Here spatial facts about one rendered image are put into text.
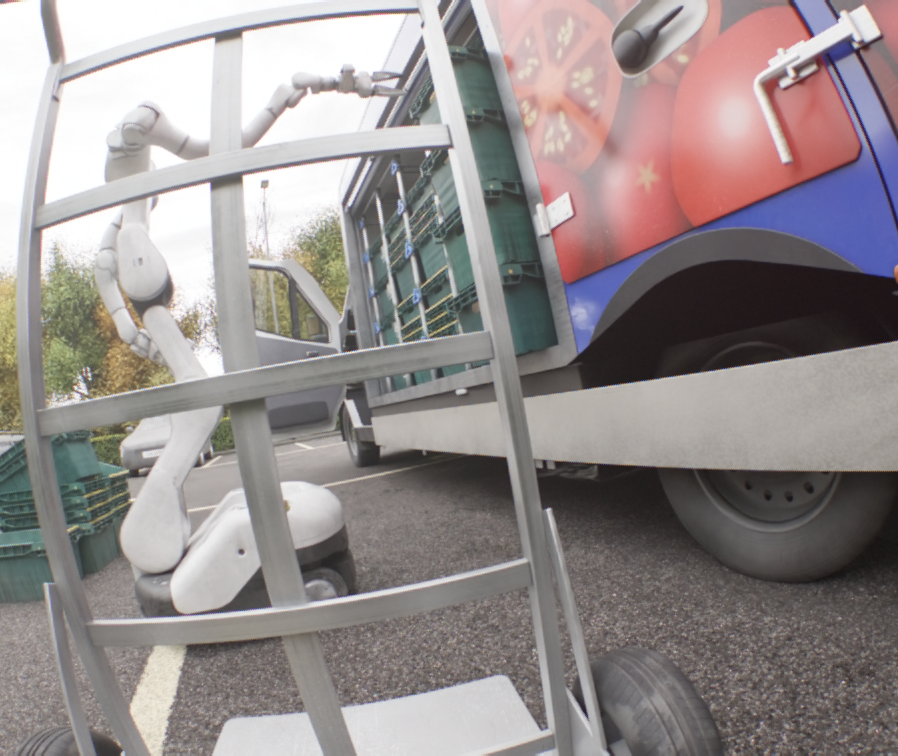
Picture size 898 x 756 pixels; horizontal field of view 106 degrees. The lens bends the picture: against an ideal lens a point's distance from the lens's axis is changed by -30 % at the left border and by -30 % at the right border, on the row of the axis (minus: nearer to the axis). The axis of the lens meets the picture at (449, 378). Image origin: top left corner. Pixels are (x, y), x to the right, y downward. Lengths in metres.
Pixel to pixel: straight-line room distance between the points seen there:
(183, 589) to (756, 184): 1.51
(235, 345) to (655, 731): 0.55
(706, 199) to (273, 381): 0.83
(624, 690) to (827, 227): 0.74
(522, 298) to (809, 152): 0.89
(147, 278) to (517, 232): 1.10
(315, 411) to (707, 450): 3.91
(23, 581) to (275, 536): 1.92
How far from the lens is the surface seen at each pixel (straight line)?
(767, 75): 0.94
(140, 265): 1.50
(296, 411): 4.48
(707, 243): 1.00
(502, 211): 1.48
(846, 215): 0.88
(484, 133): 1.60
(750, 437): 1.00
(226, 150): 0.60
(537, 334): 1.42
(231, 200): 0.57
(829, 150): 0.89
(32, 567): 2.30
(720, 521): 1.26
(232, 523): 1.25
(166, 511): 1.41
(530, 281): 1.44
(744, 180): 0.96
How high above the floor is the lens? 0.55
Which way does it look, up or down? 2 degrees up
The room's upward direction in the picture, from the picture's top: 10 degrees counter-clockwise
